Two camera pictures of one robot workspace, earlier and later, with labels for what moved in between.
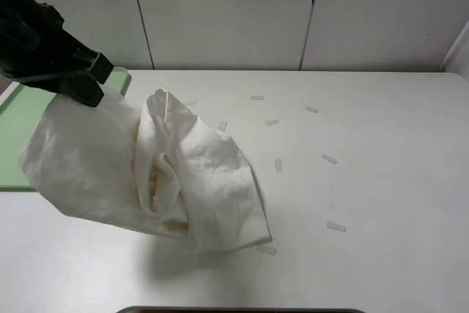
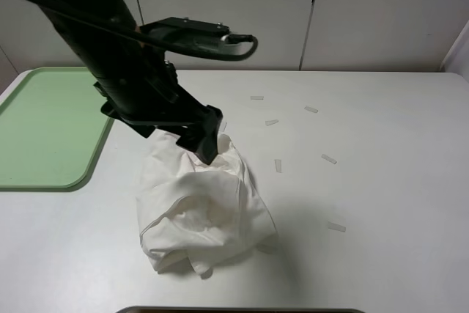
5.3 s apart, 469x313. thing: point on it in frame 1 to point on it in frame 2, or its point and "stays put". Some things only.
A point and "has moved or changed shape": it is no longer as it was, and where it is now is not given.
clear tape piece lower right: (331, 225) stays put
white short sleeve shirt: (165, 173) has moved or changed shape
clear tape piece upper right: (311, 109) stays put
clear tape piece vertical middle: (278, 166) stays put
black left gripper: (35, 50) to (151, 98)
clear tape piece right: (328, 158) stays put
